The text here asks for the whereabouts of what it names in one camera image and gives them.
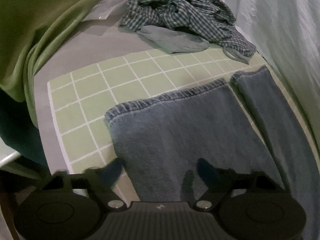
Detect light blue carrot print quilt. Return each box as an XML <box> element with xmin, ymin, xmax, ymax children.
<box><xmin>225</xmin><ymin>0</ymin><xmax>319</xmax><ymax>137</ymax></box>

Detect light blue grey garment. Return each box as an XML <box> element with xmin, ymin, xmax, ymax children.
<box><xmin>137</xmin><ymin>25</ymin><xmax>209</xmax><ymax>54</ymax></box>

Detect blue denim jeans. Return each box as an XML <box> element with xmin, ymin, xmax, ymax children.
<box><xmin>105</xmin><ymin>66</ymin><xmax>319</xmax><ymax>239</ymax></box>

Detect blue plaid shirt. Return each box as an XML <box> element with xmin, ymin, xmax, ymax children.
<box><xmin>120</xmin><ymin>0</ymin><xmax>257</xmax><ymax>57</ymax></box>

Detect green satin curtain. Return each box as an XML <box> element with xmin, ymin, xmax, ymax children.
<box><xmin>1</xmin><ymin>0</ymin><xmax>100</xmax><ymax>125</ymax></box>

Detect clear plastic bag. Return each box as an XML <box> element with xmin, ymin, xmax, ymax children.
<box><xmin>82</xmin><ymin>0</ymin><xmax>128</xmax><ymax>22</ymax></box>

